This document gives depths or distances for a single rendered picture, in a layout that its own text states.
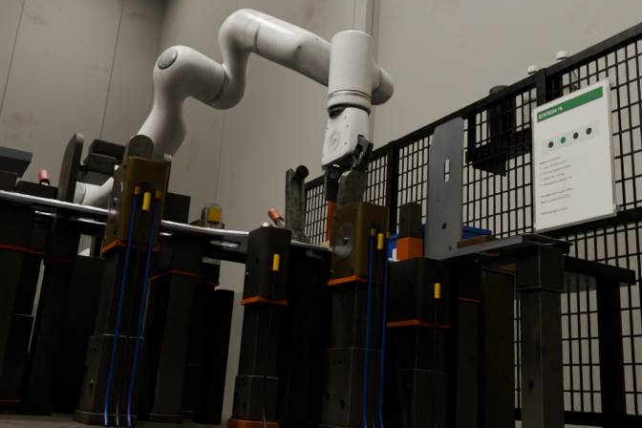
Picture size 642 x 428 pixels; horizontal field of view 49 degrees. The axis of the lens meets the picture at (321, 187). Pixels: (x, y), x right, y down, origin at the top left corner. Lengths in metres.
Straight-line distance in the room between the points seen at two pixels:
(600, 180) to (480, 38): 2.93
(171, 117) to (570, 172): 0.91
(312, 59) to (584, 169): 0.63
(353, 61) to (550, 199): 0.58
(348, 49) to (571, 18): 2.72
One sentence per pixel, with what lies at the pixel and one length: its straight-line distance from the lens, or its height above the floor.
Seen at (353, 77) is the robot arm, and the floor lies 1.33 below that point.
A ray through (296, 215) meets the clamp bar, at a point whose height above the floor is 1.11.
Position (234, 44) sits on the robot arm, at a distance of 1.65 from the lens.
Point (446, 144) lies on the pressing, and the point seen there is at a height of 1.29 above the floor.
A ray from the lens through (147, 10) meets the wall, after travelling 10.37.
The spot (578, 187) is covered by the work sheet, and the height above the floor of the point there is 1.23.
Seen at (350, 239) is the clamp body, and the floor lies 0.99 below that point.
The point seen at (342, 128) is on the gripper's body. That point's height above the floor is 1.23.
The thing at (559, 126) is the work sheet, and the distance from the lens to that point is 1.72.
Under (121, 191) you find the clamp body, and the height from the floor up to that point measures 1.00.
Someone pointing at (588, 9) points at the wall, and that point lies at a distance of 3.97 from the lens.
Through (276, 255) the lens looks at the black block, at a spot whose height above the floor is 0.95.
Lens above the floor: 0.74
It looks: 17 degrees up
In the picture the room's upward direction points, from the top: 4 degrees clockwise
